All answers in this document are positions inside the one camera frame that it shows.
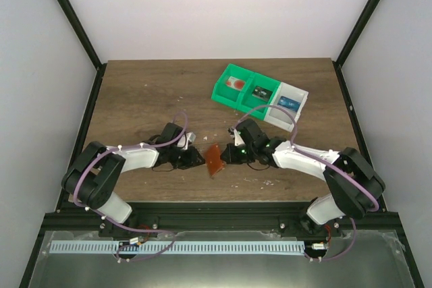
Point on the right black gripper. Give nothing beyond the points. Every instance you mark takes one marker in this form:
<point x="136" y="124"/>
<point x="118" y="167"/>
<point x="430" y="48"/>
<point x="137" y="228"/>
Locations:
<point x="231" y="158"/>

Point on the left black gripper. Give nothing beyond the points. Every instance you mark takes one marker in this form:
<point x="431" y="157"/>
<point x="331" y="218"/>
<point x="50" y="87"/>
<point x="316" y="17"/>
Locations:
<point x="192" y="160"/>

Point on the brown leather card holder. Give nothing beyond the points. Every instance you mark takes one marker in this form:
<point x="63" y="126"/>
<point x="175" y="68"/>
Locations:
<point x="213" y="160"/>

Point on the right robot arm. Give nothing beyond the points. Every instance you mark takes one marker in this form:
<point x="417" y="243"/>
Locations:
<point x="354" y="185"/>

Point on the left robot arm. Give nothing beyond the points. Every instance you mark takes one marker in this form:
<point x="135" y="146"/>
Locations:
<point x="93" y="176"/>

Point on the black card in bin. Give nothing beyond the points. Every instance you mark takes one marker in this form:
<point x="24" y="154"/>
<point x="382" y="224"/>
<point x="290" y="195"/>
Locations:
<point x="262" y="93"/>

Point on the red white card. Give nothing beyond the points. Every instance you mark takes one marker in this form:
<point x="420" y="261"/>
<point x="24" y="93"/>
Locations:
<point x="235" y="83"/>

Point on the blue card in bin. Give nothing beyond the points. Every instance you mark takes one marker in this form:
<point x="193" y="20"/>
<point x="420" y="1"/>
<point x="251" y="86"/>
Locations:
<point x="289" y="103"/>

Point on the green bin far left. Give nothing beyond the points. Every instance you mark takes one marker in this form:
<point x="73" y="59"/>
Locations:
<point x="225" y="95"/>

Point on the green bin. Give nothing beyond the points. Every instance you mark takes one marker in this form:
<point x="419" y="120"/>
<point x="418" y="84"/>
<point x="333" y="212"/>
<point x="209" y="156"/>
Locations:
<point x="225" y="95"/>
<point x="249" y="102"/>

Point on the green bin middle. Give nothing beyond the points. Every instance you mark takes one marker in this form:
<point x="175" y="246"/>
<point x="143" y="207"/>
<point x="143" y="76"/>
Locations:
<point x="249" y="102"/>

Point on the white bin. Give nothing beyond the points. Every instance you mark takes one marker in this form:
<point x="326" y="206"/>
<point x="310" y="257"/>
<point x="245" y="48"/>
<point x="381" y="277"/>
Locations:
<point x="280" y="116"/>

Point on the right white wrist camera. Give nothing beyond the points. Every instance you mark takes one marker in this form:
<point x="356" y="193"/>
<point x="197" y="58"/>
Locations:
<point x="235" y="135"/>

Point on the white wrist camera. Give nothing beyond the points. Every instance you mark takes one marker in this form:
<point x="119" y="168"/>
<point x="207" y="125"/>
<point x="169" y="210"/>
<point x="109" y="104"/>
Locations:
<point x="235" y="135"/>
<point x="186" y="140"/>

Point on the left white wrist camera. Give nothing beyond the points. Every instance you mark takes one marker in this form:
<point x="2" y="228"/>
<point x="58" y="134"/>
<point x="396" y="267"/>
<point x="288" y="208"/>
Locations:
<point x="186" y="140"/>

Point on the black aluminium frame rail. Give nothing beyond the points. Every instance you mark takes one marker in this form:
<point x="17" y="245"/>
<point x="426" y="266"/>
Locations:
<point x="280" y="217"/>

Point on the light blue slotted cable duct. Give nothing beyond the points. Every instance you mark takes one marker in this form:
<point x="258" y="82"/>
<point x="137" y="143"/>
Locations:
<point x="295" y="248"/>

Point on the left black frame post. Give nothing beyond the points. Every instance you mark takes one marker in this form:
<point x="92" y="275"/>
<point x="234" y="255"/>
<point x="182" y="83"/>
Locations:
<point x="80" y="32"/>

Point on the black frame post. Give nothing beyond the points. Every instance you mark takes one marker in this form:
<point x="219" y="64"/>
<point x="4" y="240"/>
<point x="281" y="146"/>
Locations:
<point x="361" y="23"/>
<point x="80" y="32"/>

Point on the right black frame post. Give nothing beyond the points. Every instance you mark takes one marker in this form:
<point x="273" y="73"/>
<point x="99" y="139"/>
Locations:
<point x="361" y="23"/>

